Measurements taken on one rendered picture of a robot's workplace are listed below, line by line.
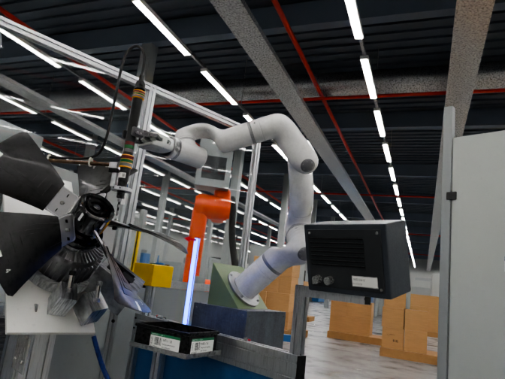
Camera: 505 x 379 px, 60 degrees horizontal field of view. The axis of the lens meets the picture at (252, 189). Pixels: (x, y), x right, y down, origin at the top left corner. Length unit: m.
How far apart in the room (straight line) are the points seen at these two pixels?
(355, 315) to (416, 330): 2.16
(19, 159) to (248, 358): 0.94
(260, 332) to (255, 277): 0.23
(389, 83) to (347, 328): 5.48
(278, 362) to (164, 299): 1.25
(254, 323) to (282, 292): 7.59
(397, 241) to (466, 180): 1.58
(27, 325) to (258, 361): 0.68
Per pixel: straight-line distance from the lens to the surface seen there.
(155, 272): 1.88
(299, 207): 1.79
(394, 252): 1.17
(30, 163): 1.53
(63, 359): 2.31
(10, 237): 1.30
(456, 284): 2.65
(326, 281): 1.22
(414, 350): 8.79
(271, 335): 2.01
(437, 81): 9.92
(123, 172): 1.55
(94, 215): 1.42
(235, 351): 1.50
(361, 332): 10.55
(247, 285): 1.97
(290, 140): 1.66
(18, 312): 1.48
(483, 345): 2.61
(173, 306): 2.55
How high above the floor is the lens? 1.05
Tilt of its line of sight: 12 degrees up
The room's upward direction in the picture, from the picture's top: 7 degrees clockwise
